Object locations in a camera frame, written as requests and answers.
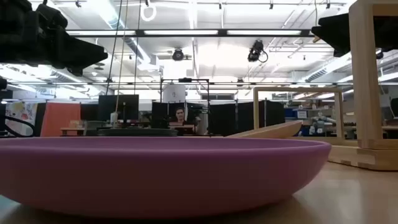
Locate black partition panels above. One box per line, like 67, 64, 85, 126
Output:
208, 100, 285, 136

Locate small wooden bench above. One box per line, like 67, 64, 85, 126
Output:
60, 119, 88, 137

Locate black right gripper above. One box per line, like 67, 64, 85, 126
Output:
311, 12, 398, 52

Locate colourful poster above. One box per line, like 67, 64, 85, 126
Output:
5, 101, 38, 136

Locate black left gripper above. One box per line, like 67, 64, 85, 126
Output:
0, 0, 109, 77

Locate orange cloth panel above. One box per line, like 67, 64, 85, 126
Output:
40, 102, 81, 138

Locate white hanging ring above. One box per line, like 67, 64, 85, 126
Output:
139, 1, 157, 22

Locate purple plate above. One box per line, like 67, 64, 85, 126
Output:
0, 136, 332, 218

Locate person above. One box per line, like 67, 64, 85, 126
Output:
169, 107, 200, 136

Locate dark charcoal plate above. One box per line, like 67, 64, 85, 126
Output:
96, 128, 179, 138

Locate wooden dish rack frame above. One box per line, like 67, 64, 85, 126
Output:
253, 0, 398, 171

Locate black hanging spotlight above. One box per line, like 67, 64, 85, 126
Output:
248, 39, 269, 63
172, 48, 185, 62

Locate black cable loop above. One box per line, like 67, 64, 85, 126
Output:
0, 114, 35, 138

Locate black aluminium rig frame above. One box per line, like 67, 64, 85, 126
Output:
65, 29, 315, 38

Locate white panel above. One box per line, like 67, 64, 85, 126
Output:
162, 84, 187, 103

